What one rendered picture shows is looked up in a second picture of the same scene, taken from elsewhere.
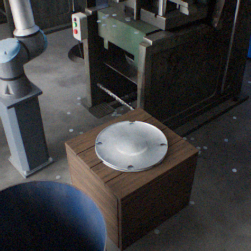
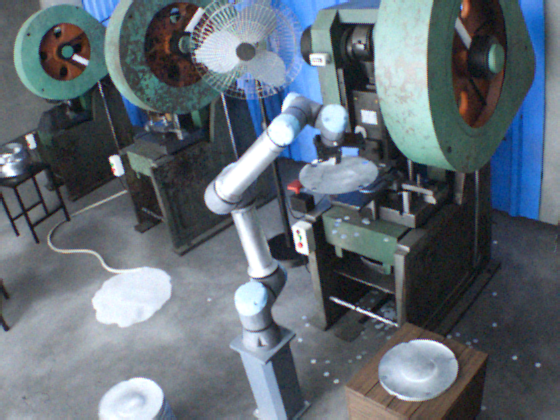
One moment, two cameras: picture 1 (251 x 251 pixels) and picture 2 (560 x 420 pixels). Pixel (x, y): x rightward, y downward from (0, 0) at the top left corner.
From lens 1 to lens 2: 0.66 m
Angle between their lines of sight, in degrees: 10
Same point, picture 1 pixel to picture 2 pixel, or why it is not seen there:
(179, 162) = (473, 373)
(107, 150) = (396, 383)
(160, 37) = (415, 240)
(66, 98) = (288, 321)
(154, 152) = (445, 370)
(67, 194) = not seen: outside the picture
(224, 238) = not seen: outside the picture
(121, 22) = (361, 227)
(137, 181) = (441, 407)
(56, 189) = not seen: outside the picture
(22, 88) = (275, 336)
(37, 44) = (279, 281)
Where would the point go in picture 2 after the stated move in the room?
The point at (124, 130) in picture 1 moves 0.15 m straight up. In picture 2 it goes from (404, 355) to (403, 326)
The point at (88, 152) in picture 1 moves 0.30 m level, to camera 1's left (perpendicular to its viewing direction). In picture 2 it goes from (375, 390) to (292, 410)
